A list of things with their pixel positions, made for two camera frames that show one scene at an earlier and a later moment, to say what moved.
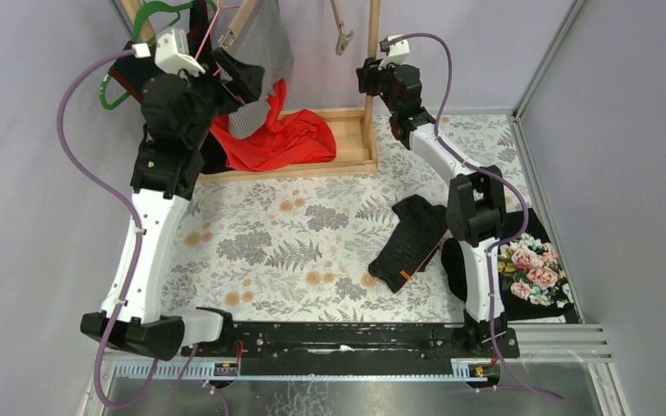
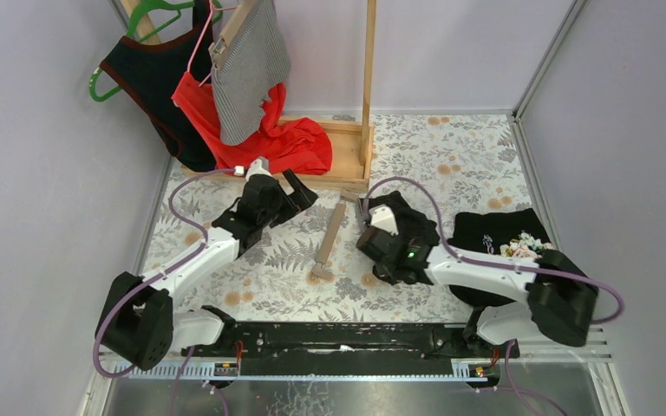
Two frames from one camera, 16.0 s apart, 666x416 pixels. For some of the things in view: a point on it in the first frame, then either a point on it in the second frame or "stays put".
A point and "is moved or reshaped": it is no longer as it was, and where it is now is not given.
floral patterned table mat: x=299 y=249 stays put
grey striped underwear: x=264 y=40 stays put
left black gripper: x=232 y=77 to x=282 y=197
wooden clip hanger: x=239 y=20 is moved or reshaped
